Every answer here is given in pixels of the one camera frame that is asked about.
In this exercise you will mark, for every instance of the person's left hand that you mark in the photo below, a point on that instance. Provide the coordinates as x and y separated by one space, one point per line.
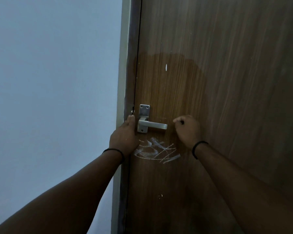
123 138

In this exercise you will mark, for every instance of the person's right hand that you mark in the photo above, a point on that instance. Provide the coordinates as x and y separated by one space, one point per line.
189 131

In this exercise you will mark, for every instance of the brown wooden door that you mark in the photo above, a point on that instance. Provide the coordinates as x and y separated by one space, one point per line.
234 70

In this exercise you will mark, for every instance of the person's left forearm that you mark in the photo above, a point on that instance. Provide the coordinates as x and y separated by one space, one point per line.
56 194

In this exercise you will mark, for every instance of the person's right forearm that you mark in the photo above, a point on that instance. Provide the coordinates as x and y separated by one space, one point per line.
246 187

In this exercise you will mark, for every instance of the black wristband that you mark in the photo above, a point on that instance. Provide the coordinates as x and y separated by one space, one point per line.
197 143
113 149

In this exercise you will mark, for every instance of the brown door frame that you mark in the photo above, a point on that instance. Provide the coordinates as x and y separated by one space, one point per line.
131 58

